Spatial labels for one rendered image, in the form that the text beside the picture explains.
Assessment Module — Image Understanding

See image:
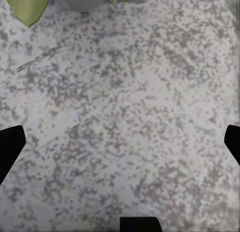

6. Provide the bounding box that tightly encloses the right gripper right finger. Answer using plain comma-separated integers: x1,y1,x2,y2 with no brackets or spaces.
224,125,240,164

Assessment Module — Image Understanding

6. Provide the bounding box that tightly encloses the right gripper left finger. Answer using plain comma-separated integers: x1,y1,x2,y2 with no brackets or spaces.
0,125,26,185

